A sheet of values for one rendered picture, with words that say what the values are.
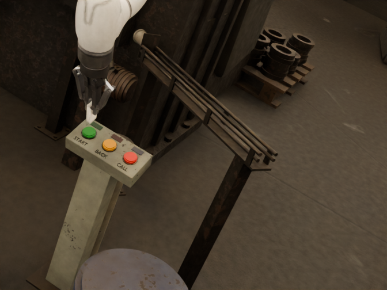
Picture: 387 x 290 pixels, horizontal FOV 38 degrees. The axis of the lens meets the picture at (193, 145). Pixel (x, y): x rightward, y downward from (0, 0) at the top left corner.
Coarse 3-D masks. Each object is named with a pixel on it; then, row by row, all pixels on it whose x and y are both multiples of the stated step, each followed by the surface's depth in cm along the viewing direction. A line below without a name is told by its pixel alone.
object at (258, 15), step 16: (256, 0) 303; (272, 0) 337; (240, 16) 305; (256, 16) 322; (240, 32) 312; (256, 32) 344; (224, 48) 319; (240, 48) 328; (224, 64) 326; (240, 64) 375; (224, 80) 357
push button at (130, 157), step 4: (128, 152) 164; (132, 152) 164; (124, 156) 163; (128, 156) 163; (132, 156) 163; (136, 156) 164; (124, 160) 162; (128, 160) 162; (132, 160) 162; (136, 160) 163
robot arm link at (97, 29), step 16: (80, 0) 129; (96, 0) 127; (112, 0) 128; (80, 16) 130; (96, 16) 128; (112, 16) 130; (128, 16) 139; (80, 32) 133; (96, 32) 131; (112, 32) 134; (96, 48) 136
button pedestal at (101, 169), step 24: (72, 144) 165; (96, 144) 165; (120, 144) 166; (96, 168) 166; (120, 168) 161; (144, 168) 165; (96, 192) 169; (72, 216) 177; (96, 216) 173; (72, 240) 180; (48, 264) 199; (72, 264) 184; (48, 288) 190; (72, 288) 191
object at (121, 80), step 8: (112, 72) 224; (120, 72) 224; (128, 72) 226; (112, 80) 223; (120, 80) 222; (128, 80) 223; (136, 80) 226; (120, 88) 222; (128, 88) 223; (112, 96) 227; (120, 96) 223; (128, 96) 227; (80, 104) 234; (80, 112) 236; (80, 120) 237; (96, 120) 240; (72, 128) 241; (64, 152) 247; (72, 152) 245; (64, 160) 249; (72, 160) 247; (80, 160) 247; (72, 168) 249
